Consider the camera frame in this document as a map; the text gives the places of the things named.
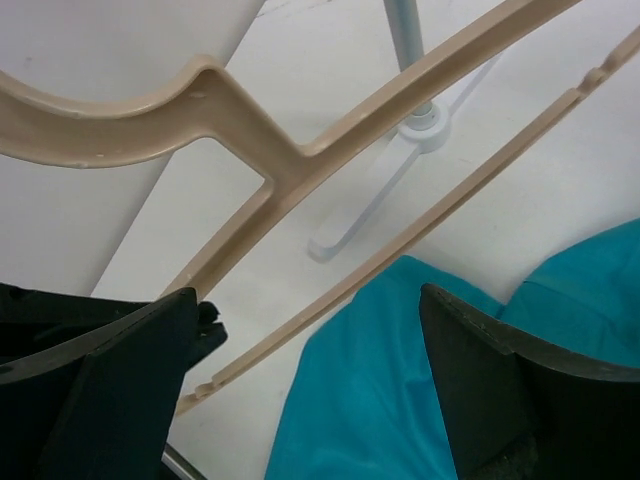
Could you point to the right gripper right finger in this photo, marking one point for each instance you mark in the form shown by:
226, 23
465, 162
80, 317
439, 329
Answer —
516, 406

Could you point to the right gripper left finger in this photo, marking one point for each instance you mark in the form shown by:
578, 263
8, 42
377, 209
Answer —
89, 386

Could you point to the teal t shirt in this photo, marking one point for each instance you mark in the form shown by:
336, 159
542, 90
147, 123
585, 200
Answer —
363, 403

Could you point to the beige plastic hanger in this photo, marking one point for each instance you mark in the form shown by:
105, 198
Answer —
205, 101

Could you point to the metal clothes rack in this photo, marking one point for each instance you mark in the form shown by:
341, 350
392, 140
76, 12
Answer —
426, 130

